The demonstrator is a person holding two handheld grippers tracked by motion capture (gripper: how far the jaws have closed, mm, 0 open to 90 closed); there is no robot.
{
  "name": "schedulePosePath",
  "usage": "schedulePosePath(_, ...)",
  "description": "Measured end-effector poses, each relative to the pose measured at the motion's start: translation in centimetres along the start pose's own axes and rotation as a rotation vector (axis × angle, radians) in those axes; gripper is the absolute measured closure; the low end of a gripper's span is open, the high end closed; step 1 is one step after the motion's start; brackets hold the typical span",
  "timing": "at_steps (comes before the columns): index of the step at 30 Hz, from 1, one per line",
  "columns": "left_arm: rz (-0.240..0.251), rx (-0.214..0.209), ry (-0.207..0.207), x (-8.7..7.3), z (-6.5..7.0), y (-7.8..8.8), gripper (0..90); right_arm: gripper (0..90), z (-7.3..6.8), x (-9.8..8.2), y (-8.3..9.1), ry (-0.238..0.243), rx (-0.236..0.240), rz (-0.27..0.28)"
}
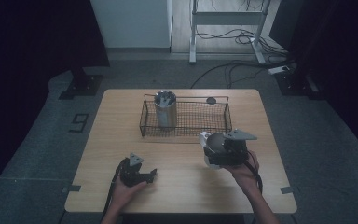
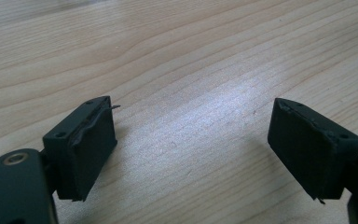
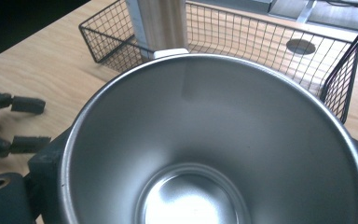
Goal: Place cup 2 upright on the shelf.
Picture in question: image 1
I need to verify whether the person's right hand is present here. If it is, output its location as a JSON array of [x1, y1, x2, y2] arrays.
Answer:
[[223, 150, 261, 196]]

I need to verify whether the hand-held gripper cable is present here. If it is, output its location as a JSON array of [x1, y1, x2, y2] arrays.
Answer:
[[244, 151, 264, 196], [103, 158, 129, 219]]

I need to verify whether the white metal desk frame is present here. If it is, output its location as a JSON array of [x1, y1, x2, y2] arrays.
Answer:
[[188, 0, 273, 65]]

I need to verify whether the white power strip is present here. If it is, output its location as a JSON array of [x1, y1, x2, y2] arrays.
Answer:
[[268, 64, 292, 76]]

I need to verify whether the left hand-held gripper cable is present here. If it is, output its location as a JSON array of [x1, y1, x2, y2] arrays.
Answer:
[[103, 158, 129, 219]]

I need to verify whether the black stand base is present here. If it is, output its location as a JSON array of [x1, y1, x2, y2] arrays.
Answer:
[[58, 66, 104, 101], [274, 68, 322, 97]]

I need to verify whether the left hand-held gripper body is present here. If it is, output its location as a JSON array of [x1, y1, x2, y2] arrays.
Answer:
[[117, 152, 147, 188]]

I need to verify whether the black tape floor mark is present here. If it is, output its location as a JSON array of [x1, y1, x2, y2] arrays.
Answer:
[[68, 113, 90, 133]]

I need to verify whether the person's left hand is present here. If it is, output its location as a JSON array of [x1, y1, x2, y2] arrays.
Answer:
[[109, 179, 149, 214]]

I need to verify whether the dark curtain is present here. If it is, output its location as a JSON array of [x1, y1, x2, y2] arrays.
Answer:
[[0, 0, 111, 203], [268, 0, 358, 164]]

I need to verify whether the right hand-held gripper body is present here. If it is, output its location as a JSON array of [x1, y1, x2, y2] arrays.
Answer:
[[215, 128, 258, 167]]

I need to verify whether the stainless steel tumbler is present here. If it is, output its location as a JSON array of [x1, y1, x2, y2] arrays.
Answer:
[[153, 90, 178, 129]]

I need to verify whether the bundle of floor cables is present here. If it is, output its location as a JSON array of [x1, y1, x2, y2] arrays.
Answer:
[[195, 26, 291, 58]]

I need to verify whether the white cabinet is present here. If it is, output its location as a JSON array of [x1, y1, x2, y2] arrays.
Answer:
[[89, 0, 173, 49]]

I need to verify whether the right hand-held gripper cable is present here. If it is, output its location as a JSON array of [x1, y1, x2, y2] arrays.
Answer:
[[244, 151, 264, 196]]

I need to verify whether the long black floor cable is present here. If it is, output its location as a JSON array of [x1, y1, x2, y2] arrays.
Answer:
[[189, 60, 295, 90]]

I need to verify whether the black wire mesh basket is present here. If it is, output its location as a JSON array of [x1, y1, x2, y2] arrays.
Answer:
[[139, 93, 233, 138]]

